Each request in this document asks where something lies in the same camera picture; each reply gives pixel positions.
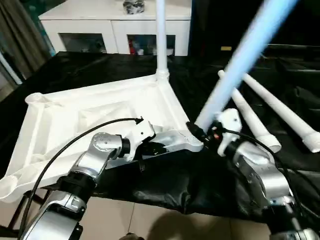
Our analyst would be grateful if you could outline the white plastic table top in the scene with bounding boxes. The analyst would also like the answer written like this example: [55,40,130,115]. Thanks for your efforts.
[0,72,205,204]

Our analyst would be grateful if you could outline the white plastic table leg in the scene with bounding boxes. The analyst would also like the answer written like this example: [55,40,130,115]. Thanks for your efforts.
[217,70,282,154]
[193,0,302,133]
[155,0,170,82]
[242,72,320,154]

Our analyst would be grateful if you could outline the dark robot left foot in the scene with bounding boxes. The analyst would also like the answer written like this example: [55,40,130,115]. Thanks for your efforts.
[120,232,146,240]

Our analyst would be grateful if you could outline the black work mat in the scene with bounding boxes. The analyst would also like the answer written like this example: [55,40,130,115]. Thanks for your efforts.
[0,50,320,221]

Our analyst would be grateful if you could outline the small grey bundle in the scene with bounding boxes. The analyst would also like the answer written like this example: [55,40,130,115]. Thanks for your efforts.
[122,0,146,15]

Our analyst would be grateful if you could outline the white glass-door cabinet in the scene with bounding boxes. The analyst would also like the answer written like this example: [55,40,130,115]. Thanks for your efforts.
[38,0,194,57]

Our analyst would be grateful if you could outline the grey window curtain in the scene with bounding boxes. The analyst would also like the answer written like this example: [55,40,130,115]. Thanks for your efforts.
[0,0,57,83]

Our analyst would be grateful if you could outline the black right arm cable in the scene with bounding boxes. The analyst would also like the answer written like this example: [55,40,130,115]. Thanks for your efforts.
[220,128,320,221]

